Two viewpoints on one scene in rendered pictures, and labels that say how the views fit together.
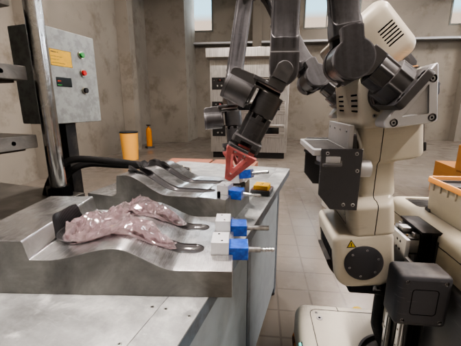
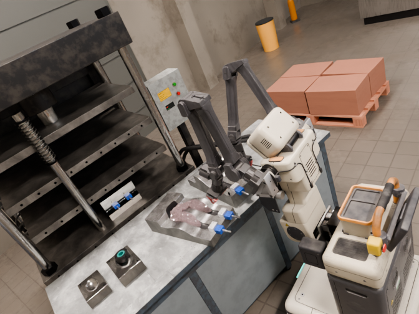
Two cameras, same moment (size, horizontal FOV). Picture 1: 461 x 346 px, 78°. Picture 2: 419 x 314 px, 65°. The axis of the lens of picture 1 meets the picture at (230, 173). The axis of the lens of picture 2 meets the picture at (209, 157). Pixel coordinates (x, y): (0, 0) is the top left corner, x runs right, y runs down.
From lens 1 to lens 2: 1.45 m
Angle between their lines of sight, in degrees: 44
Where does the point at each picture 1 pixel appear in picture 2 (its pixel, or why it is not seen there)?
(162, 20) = not seen: outside the picture
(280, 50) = (210, 167)
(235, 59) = (231, 116)
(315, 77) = not seen: hidden behind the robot
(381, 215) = (295, 215)
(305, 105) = not seen: outside the picture
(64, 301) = (171, 239)
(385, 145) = (288, 185)
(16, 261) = (158, 226)
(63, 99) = (172, 115)
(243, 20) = (230, 92)
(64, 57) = (166, 92)
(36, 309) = (165, 241)
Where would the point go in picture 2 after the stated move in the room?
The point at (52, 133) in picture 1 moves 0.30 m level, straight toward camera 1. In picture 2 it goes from (169, 144) to (165, 166)
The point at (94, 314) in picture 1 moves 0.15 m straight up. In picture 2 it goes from (177, 245) to (166, 228)
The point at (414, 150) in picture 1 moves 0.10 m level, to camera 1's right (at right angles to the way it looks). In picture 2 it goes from (303, 189) to (325, 190)
